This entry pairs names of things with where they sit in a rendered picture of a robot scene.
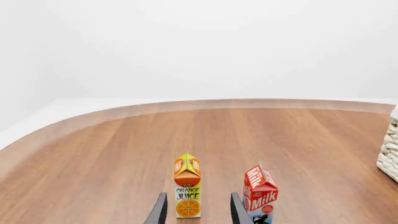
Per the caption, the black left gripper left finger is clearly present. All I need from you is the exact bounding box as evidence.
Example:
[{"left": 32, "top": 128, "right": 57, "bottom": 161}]
[{"left": 143, "top": 192, "right": 169, "bottom": 224}]

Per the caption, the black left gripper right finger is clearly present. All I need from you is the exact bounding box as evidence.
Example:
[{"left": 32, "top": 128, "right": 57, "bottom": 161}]
[{"left": 230, "top": 192, "right": 255, "bottom": 224}]

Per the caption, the red milk carton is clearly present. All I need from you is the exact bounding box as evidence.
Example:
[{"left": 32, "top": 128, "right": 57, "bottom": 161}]
[{"left": 242, "top": 161, "right": 279, "bottom": 224}]

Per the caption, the white woven basket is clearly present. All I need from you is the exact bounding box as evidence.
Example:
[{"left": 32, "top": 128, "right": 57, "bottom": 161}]
[{"left": 376, "top": 111, "right": 398, "bottom": 184}]

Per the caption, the orange juice carton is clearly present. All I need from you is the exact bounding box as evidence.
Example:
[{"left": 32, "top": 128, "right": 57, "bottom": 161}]
[{"left": 173, "top": 147, "right": 202, "bottom": 219}]

